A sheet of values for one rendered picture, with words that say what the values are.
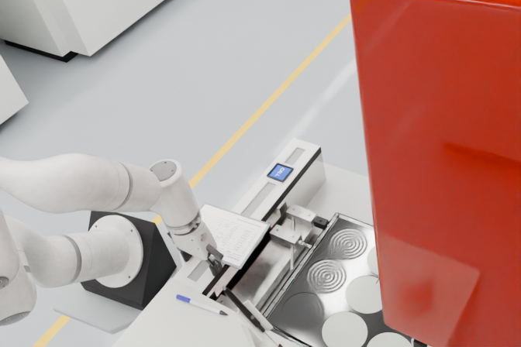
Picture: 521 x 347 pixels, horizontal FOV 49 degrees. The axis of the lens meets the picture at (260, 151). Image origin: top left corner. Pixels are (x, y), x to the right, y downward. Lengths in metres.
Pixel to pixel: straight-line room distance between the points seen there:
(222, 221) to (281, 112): 1.90
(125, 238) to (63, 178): 0.68
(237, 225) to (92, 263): 0.36
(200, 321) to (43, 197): 0.58
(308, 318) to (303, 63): 2.53
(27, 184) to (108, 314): 0.80
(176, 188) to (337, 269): 0.47
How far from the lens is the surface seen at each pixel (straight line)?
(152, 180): 1.08
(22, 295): 1.26
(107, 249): 1.49
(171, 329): 1.36
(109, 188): 0.94
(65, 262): 1.39
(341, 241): 1.48
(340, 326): 1.35
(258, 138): 3.21
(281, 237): 1.50
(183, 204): 1.23
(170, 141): 3.38
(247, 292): 1.46
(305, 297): 1.40
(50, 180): 0.89
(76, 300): 1.71
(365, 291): 1.39
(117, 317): 1.62
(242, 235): 1.45
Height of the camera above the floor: 2.06
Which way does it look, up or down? 41 degrees down
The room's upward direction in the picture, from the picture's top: 15 degrees counter-clockwise
